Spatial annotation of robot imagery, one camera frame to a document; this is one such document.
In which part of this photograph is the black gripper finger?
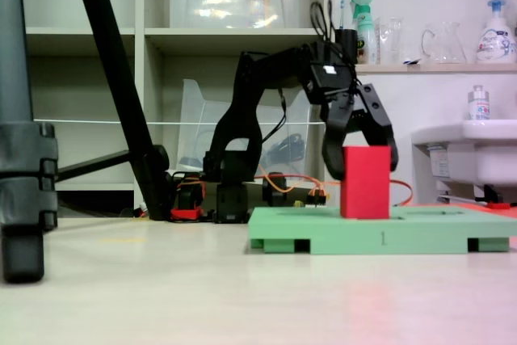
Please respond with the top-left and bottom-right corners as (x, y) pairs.
(355, 82), (400, 173)
(322, 104), (359, 180)

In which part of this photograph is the red square block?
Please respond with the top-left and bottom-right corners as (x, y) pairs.
(339, 145), (392, 220)

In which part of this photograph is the black cup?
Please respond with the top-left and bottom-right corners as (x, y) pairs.
(334, 28), (359, 65)

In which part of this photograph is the controller circuit board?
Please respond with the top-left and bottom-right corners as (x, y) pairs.
(293, 187), (331, 209)

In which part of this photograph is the green spray bottle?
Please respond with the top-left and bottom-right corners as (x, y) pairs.
(350, 0), (377, 65)

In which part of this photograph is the light wooden ledge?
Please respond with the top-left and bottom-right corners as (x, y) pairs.
(355, 63), (517, 75)

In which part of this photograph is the glass beaker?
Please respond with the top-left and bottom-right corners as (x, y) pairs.
(375, 16), (405, 65)

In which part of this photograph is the green shape sorting board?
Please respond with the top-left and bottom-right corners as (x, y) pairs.
(246, 205), (517, 256)

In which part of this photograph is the glass pitcher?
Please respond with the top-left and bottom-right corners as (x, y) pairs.
(421, 21), (468, 65)

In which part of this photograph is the clear sanitizer bottle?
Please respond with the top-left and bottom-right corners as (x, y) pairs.
(467, 84), (492, 121)

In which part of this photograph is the white sink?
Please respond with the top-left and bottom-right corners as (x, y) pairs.
(410, 118), (517, 188)

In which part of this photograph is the white foam soap bottle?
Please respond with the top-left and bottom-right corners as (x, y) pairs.
(475, 0), (517, 65)

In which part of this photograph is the beige shelf unit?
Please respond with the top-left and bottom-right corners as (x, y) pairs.
(18, 0), (336, 211)

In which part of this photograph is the black tripod brace bar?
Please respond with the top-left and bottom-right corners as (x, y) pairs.
(56, 149), (134, 183)

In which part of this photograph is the grey tripod leg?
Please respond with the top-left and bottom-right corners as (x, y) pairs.
(0, 0), (60, 284)

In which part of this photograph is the black forearm wire bundle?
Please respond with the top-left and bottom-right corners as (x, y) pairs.
(260, 88), (288, 144)

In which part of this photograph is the black wrist wire bundle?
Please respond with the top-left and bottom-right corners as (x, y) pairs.
(309, 0), (337, 46)

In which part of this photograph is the orange wire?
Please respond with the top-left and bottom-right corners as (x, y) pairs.
(258, 162), (414, 207)

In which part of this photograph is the white cord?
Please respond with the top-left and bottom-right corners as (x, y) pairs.
(33, 115), (342, 126)

